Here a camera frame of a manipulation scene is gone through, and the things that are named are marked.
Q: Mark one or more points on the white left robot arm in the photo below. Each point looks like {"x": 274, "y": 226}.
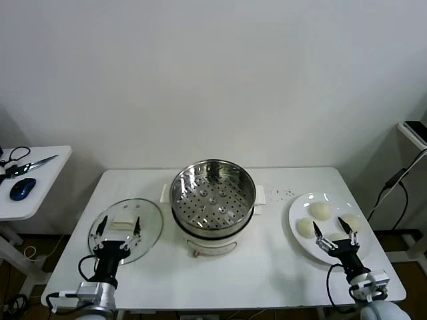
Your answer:
{"x": 106, "y": 300}

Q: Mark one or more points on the white side table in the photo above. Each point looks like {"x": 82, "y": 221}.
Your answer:
{"x": 43, "y": 186}

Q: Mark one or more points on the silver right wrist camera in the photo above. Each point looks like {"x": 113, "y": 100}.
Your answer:
{"x": 377, "y": 279}

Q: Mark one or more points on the blue computer mouse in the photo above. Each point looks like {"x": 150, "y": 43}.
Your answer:
{"x": 22, "y": 188}

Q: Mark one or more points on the white steamed baozi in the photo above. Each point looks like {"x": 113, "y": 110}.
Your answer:
{"x": 353, "y": 220}
{"x": 335, "y": 237}
{"x": 320, "y": 210}
{"x": 305, "y": 228}

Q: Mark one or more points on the round glass pot lid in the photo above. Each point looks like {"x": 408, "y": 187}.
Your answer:
{"x": 146, "y": 213}

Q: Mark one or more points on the scattered dark crumbs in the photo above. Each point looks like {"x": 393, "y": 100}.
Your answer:
{"x": 282, "y": 193}

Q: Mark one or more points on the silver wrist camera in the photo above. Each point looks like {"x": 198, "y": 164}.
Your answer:
{"x": 87, "y": 289}
{"x": 377, "y": 279}

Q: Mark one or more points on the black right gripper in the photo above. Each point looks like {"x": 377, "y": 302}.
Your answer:
{"x": 348, "y": 255}

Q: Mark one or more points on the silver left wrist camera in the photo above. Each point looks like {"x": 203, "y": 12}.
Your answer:
{"x": 87, "y": 289}

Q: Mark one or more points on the flat black device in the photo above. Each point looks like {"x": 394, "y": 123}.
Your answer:
{"x": 417, "y": 128}

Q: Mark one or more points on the stainless steel steamer basket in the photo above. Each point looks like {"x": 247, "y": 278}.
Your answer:
{"x": 233, "y": 200}

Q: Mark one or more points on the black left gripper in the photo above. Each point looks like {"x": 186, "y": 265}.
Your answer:
{"x": 111, "y": 256}

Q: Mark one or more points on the large white plate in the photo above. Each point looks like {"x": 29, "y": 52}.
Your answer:
{"x": 310, "y": 248}

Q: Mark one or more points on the white side stand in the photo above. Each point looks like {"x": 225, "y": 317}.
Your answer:
{"x": 412, "y": 133}

